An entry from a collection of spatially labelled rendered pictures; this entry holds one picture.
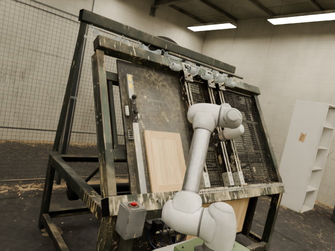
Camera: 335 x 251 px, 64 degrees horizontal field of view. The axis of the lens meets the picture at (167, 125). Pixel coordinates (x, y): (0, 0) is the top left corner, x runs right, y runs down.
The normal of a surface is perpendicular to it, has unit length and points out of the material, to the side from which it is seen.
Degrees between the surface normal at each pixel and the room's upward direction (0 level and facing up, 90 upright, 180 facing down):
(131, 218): 90
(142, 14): 90
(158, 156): 58
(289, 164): 90
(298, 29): 90
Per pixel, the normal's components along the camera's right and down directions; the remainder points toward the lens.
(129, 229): 0.61, 0.20
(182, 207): -0.22, -0.41
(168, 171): 0.62, -0.35
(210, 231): -0.32, 0.03
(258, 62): -0.75, -0.08
